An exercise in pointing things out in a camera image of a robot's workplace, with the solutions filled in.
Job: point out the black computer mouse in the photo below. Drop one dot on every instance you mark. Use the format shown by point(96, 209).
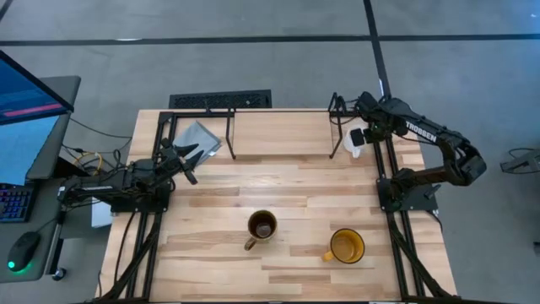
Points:
point(23, 251)

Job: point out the black desk caster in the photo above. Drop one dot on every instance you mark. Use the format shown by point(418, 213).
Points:
point(59, 274)

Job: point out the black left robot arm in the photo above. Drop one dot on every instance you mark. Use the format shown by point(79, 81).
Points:
point(97, 192)

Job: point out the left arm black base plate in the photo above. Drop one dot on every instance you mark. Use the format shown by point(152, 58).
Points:
point(139, 204)

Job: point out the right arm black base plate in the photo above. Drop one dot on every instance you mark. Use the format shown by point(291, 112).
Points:
point(415, 198)

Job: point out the grey cloth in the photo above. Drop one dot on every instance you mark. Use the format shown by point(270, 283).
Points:
point(198, 135)

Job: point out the yellow mug with dark rim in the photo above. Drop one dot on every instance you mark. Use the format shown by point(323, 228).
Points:
point(346, 247)

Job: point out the light blue computer screen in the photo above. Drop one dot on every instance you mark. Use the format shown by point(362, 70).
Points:
point(21, 148)

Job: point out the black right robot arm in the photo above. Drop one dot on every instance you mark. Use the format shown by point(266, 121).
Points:
point(426, 131)

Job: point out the black-framed computer monitor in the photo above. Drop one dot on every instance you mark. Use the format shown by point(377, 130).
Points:
point(25, 93)

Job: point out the black aluminium table frame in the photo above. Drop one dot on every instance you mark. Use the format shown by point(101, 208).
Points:
point(190, 114)

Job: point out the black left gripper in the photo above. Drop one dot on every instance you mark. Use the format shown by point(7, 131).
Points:
point(175, 162)

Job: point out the black floor stand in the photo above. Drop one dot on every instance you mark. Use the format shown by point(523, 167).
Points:
point(523, 161)

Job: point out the olive brown ceramic mug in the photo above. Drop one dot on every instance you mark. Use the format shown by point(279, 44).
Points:
point(262, 226)

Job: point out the black perforated bracket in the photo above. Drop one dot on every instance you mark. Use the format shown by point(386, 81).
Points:
point(219, 100)

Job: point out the white ceramic mug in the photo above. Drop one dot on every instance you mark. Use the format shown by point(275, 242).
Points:
point(356, 152)

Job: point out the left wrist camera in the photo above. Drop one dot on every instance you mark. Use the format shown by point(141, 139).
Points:
point(169, 150)

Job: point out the backlit black keyboard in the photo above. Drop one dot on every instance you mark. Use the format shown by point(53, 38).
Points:
point(14, 202)

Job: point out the grey desk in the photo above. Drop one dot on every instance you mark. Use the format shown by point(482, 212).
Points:
point(42, 228)

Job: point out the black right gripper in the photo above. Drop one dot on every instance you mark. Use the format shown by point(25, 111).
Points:
point(379, 133)

